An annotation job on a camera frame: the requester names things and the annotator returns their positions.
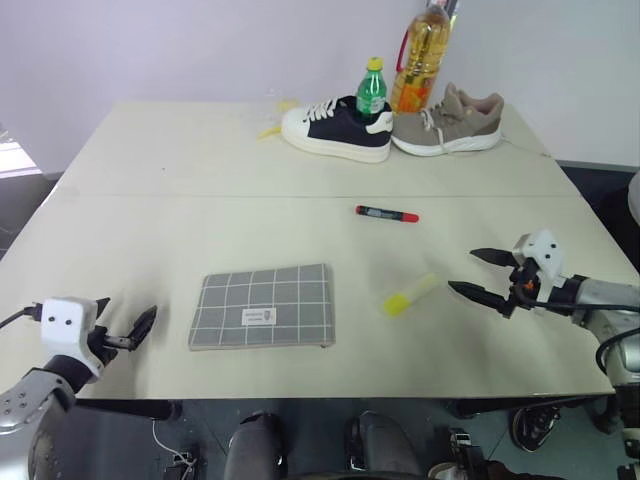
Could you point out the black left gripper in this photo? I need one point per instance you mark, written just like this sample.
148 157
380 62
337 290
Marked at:
107 342

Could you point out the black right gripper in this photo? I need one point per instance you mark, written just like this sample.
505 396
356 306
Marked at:
525 287

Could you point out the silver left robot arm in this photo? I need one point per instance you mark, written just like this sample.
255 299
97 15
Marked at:
30 400

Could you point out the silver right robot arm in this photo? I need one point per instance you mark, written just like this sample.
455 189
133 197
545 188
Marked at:
607 300

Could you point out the yellow highlighter pen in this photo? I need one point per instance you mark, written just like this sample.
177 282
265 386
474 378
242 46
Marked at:
400 302

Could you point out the red and black marker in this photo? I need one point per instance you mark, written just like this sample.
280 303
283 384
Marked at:
387 214

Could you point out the beige sneaker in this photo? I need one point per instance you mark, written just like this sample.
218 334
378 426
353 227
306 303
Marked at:
450 127

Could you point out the black caster wheel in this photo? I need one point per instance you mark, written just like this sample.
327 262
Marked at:
534 427

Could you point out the dark rounded shape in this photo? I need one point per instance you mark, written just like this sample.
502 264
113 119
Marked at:
255 445
382 445

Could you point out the black and white sneaker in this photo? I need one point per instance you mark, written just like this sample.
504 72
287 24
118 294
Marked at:
335 132

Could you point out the green plastic bottle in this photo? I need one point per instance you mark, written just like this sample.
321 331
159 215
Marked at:
372 92

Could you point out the large cooking oil bottle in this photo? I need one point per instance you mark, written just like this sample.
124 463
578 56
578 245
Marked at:
419 65

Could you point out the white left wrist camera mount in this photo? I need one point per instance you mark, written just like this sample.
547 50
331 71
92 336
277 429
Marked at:
65 325

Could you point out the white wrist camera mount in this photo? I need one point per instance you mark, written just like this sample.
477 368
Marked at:
545 252
65 325

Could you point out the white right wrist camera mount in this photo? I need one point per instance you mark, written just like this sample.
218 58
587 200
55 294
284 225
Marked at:
545 252

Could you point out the black table frame bar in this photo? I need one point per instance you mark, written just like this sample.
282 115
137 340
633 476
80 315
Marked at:
130 409
525 406

